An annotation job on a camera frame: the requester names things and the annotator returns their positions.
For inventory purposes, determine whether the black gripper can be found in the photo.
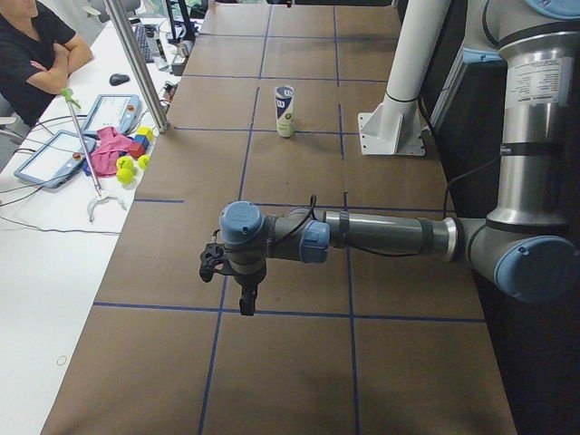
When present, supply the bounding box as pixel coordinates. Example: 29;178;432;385
228;260;266;316

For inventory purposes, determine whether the white tennis ball can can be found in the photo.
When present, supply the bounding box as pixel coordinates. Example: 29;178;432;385
275;84;295;138

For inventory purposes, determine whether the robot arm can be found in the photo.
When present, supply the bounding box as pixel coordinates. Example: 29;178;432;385
204;3;481;322

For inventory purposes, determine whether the spare tennis ball three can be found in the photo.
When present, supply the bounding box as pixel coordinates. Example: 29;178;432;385
138;154;150;170

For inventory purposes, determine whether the spare tennis ball two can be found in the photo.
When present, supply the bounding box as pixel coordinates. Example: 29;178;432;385
116;168;135;184

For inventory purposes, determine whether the red cube block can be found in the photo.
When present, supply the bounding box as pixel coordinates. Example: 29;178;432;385
127;141;146;160

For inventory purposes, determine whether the blue cube block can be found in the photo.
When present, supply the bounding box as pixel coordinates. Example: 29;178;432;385
133;134;150;150

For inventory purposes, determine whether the yellow cube block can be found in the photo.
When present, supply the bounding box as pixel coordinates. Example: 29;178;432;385
135;126;155;142

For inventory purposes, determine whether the pink cloth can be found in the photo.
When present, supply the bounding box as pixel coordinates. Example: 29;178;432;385
91;127;132;177

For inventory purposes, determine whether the far teach pendant tablet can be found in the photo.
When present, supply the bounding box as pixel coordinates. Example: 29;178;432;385
82;94;141;137

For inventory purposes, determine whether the teach pendant tablet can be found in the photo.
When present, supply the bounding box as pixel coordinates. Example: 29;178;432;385
82;94;141;137
14;130;85;189

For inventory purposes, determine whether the near teach pendant tablet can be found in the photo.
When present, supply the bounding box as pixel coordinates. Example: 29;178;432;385
14;130;85;189

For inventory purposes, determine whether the black computer mouse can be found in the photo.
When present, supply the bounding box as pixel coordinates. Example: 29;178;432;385
109;73;131;86

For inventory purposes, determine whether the reacher grabber stick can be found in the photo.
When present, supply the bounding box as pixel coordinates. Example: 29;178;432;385
61;88;127;223

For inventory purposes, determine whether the black keyboard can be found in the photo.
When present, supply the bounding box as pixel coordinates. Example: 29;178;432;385
133;24;154;63

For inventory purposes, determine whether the seated person in black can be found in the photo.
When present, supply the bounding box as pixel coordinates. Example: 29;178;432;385
1;1;92;127

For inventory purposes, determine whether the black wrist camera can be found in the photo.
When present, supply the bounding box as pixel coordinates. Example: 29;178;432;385
198;242;225;283

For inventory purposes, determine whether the aluminium frame post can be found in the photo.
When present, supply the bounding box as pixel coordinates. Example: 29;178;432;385
103;0;169;134

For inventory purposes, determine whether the white camera mast with base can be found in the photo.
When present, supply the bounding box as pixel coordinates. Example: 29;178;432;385
358;0;450;157

